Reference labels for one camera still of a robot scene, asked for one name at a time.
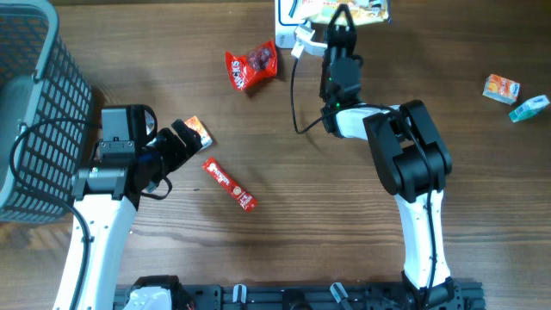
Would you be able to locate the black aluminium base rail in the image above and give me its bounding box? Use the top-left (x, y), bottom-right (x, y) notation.
top-left (114, 282), bottom-right (487, 310)

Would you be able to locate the grey plastic mesh basket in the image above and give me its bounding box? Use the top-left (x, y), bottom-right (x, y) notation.
top-left (1, 1), bottom-right (94, 223)

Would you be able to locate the black right camera cable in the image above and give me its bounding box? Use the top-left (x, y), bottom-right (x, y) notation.
top-left (289, 55), bottom-right (438, 309)

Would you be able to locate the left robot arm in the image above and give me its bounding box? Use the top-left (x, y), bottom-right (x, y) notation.
top-left (54, 105), bottom-right (202, 309)

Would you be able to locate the teal small box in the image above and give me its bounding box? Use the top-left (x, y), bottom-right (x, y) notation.
top-left (509, 95), bottom-right (550, 123)

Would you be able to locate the white cream snack bag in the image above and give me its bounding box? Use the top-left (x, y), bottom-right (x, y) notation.
top-left (288, 0), bottom-right (390, 26)

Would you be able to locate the red stick sachet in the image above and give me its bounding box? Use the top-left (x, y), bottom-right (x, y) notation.
top-left (202, 157), bottom-right (258, 212)

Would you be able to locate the red candy bag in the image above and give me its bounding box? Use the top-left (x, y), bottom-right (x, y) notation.
top-left (225, 40), bottom-right (278, 91)

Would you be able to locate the black camera cable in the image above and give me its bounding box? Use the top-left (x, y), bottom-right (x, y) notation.
top-left (9, 118), bottom-right (173, 310)
top-left (289, 55), bottom-right (438, 309)

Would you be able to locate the black left camera cable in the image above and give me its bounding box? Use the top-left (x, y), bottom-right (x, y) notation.
top-left (9, 118), bottom-right (173, 310)

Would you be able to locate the white barcode scanner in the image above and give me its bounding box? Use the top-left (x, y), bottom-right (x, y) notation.
top-left (274, 0), bottom-right (311, 49)

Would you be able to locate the orange small box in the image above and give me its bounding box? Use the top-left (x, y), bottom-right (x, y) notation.
top-left (482, 74), bottom-right (521, 105)
top-left (184, 115), bottom-right (213, 150)

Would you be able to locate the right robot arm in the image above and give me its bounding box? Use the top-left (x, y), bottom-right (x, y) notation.
top-left (320, 4), bottom-right (456, 309)

